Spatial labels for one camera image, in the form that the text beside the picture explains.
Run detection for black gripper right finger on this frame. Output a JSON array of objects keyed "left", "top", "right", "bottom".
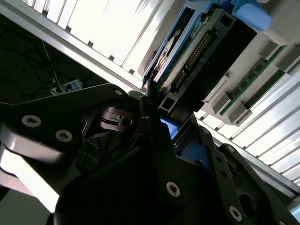
[{"left": 190, "top": 114, "right": 294, "bottom": 225}]

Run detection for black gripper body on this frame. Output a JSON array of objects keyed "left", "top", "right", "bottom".
[{"left": 53, "top": 105, "right": 232, "bottom": 225}]

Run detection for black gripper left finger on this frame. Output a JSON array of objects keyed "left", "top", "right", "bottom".
[{"left": 0, "top": 80, "right": 188, "bottom": 213}]

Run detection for hard disk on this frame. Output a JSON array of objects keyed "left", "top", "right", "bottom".
[{"left": 140, "top": 0, "right": 273, "bottom": 169}]

